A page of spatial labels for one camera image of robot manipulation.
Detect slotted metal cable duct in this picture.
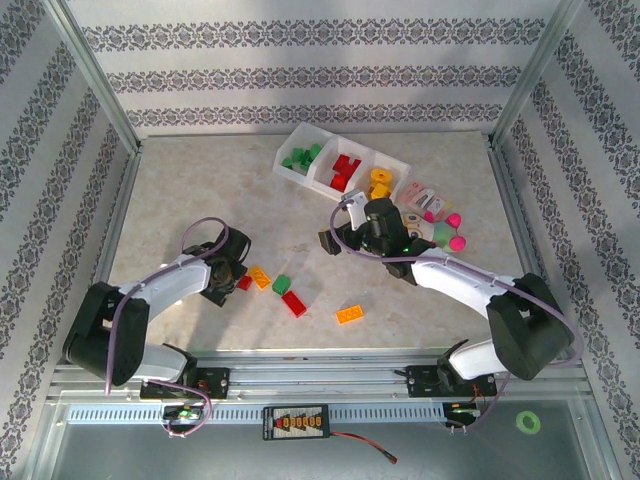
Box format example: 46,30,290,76
67,402,481,425

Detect small electronics board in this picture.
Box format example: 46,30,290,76
162,404,205,423
442,402,482,419

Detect green tape roll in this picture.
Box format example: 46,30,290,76
516,410,542,434

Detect red black wire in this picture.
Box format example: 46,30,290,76
327,430,400,464

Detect black power distribution board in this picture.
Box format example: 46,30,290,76
262,404,330,441

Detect long red lego brick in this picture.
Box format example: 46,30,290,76
282,290,308,319

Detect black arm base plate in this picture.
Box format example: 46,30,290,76
394,364,497,399
139,367,232,401

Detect long aluminium mounting rail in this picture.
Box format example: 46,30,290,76
47,349,594,401

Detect white plush toy pink feet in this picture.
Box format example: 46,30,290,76
399,209,469,253

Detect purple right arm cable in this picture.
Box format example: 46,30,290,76
330,199,586,436

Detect pink cardboard box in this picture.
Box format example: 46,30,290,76
398,181,426,206

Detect small pink white packet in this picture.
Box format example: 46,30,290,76
417,188,447,214

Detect aluminium side rail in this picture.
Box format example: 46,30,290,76
487,134,571,361
69,142,144,361

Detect aluminium frame post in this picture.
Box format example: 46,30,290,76
42,0,144,154
489,0,586,149

